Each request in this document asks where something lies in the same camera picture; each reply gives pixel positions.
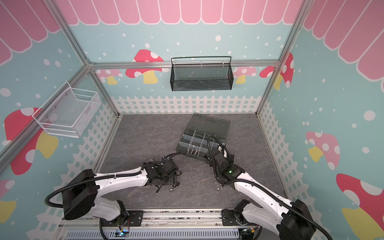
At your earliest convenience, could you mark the silver bolt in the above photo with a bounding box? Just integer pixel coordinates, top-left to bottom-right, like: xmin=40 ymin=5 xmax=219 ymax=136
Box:
xmin=188 ymin=149 xmax=199 ymax=156

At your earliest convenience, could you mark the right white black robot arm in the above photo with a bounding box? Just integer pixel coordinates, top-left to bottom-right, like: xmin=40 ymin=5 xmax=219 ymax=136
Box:
xmin=206 ymin=135 xmax=332 ymax=240

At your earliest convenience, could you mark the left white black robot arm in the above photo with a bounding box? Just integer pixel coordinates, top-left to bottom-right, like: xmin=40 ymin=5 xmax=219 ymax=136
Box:
xmin=44 ymin=153 xmax=179 ymax=226

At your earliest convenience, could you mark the grey plastic organizer box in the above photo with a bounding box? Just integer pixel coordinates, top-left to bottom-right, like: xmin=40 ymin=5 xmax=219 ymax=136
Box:
xmin=176 ymin=113 xmax=231 ymax=162

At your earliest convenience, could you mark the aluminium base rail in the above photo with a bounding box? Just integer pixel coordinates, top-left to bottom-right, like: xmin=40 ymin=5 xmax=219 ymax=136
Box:
xmin=56 ymin=207 xmax=307 ymax=230

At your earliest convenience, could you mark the black mesh wall basket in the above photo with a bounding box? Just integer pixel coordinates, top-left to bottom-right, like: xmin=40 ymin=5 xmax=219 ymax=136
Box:
xmin=170 ymin=56 xmax=234 ymax=92

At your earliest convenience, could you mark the white wire wall basket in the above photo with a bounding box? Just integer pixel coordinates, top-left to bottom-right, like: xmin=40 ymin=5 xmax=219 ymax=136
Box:
xmin=32 ymin=82 xmax=102 ymax=138

